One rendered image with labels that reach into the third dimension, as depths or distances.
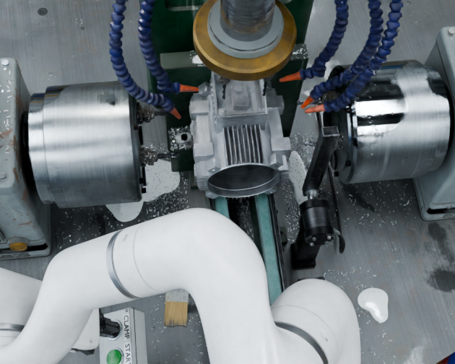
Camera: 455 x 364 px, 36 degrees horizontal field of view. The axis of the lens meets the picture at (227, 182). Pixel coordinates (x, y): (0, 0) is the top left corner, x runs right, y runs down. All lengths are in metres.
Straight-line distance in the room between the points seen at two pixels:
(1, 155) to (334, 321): 0.75
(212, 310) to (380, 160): 0.72
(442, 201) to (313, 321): 0.88
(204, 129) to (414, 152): 0.42
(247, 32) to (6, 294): 0.55
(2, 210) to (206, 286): 0.71
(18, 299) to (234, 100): 0.60
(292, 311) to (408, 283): 0.86
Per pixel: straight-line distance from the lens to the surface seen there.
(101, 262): 0.86
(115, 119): 1.33
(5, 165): 1.33
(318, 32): 1.92
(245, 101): 1.38
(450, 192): 1.59
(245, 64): 1.18
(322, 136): 1.23
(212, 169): 1.36
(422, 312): 1.63
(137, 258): 0.82
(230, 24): 1.16
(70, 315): 0.94
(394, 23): 1.19
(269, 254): 1.47
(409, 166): 1.45
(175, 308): 1.55
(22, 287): 1.04
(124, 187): 1.36
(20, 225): 1.48
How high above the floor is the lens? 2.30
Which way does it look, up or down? 64 degrees down
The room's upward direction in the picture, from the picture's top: 5 degrees clockwise
